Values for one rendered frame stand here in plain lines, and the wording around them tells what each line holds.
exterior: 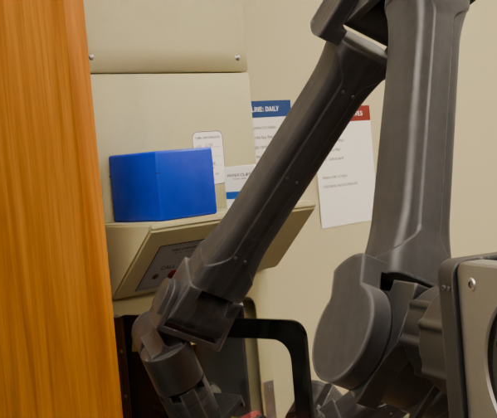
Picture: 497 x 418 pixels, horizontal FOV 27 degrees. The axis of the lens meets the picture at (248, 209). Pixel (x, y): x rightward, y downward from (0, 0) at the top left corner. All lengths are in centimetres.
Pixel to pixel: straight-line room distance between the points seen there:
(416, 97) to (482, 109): 208
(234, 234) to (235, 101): 52
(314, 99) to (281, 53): 128
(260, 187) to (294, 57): 129
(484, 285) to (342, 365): 16
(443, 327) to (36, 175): 79
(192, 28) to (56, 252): 41
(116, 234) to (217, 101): 30
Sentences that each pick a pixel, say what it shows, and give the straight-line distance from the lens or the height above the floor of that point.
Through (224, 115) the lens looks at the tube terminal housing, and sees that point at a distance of 156.
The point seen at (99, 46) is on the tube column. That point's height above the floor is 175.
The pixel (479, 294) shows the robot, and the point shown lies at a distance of 63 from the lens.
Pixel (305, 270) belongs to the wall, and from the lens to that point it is 233.
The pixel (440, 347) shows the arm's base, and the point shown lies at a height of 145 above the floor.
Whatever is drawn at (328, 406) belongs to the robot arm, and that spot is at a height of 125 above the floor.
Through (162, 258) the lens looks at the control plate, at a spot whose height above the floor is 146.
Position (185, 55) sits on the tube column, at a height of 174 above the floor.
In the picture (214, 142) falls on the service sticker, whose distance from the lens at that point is 154.
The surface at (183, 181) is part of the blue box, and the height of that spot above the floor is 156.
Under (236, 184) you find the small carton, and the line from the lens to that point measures 149.
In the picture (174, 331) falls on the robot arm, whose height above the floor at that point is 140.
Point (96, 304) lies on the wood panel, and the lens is 129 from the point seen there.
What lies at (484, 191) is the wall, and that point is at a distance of 293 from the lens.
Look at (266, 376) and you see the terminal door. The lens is 125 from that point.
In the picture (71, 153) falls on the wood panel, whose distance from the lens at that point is 128.
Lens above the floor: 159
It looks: 3 degrees down
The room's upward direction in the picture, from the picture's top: 5 degrees counter-clockwise
